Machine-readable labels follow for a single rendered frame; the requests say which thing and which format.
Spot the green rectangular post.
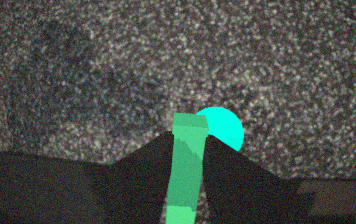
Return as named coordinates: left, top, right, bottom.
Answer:
left=166, top=113, right=209, bottom=224

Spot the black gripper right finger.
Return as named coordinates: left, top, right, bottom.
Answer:
left=203, top=134, right=356, bottom=224

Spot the cyan circle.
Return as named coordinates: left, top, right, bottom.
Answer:
left=197, top=107, right=244, bottom=151

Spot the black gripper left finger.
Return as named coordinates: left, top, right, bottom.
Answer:
left=0, top=131, right=174, bottom=224

